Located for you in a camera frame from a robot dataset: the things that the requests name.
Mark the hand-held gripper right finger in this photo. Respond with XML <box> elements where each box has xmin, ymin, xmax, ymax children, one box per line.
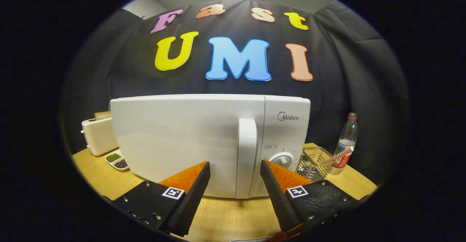
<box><xmin>260</xmin><ymin>159</ymin><xmax>359</xmax><ymax>237</ymax></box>

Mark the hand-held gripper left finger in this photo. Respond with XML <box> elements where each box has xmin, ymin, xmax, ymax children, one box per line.
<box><xmin>104</xmin><ymin>161</ymin><xmax>212</xmax><ymax>237</ymax></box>

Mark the white toaster oven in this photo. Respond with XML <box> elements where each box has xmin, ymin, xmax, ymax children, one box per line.
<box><xmin>110</xmin><ymin>94</ymin><xmax>311</xmax><ymax>199</ymax></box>

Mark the cream bread toaster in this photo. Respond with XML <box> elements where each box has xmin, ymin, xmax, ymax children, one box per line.
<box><xmin>81</xmin><ymin>117</ymin><xmax>119</xmax><ymax>156</ymax></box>

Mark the red white striped straw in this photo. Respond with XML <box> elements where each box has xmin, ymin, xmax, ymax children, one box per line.
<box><xmin>322</xmin><ymin>147</ymin><xmax>354</xmax><ymax>164</ymax></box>

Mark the white divided bean dish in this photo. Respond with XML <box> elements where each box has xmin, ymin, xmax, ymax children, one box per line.
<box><xmin>105</xmin><ymin>149</ymin><xmax>130</xmax><ymax>171</ymax></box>

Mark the clear plastic water bottle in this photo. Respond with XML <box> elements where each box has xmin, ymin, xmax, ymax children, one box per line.
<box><xmin>329</xmin><ymin>113</ymin><xmax>359</xmax><ymax>175</ymax></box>

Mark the black backdrop cloth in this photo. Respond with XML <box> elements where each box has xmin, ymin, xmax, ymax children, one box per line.
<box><xmin>60</xmin><ymin>0</ymin><xmax>410</xmax><ymax>184</ymax></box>

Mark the metal wire basket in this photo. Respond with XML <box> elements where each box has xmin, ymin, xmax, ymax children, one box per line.
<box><xmin>296</xmin><ymin>146</ymin><xmax>333</xmax><ymax>182</ymax></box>

